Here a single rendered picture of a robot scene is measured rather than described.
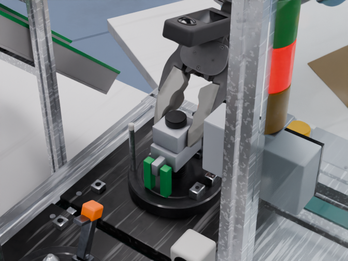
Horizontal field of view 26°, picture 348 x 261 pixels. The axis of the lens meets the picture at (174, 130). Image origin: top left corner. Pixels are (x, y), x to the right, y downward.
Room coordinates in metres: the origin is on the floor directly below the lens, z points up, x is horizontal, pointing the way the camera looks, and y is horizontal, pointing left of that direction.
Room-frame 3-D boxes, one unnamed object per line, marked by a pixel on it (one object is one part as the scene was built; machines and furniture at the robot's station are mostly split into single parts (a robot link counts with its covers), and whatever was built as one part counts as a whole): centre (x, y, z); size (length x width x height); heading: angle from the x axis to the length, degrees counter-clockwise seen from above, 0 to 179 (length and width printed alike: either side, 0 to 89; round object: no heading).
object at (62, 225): (0.71, 0.16, 0.98); 0.02 x 0.02 x 0.01; 54
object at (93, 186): (0.78, 0.11, 0.97); 0.02 x 0.02 x 0.01; 54
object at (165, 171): (0.75, 0.01, 1.01); 0.01 x 0.01 x 0.05; 54
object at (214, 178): (0.77, -0.05, 1.00); 0.02 x 0.01 x 0.02; 144
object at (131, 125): (0.80, 0.06, 1.03); 0.01 x 0.01 x 0.08
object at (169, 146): (0.78, 0.00, 1.06); 0.08 x 0.04 x 0.07; 144
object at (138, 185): (0.79, 0.00, 0.98); 0.14 x 0.14 x 0.02
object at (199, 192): (0.75, -0.03, 1.00); 0.02 x 0.01 x 0.02; 144
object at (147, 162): (0.76, 0.03, 1.01); 0.01 x 0.01 x 0.05; 54
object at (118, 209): (0.79, 0.00, 0.96); 0.24 x 0.24 x 0.02; 54
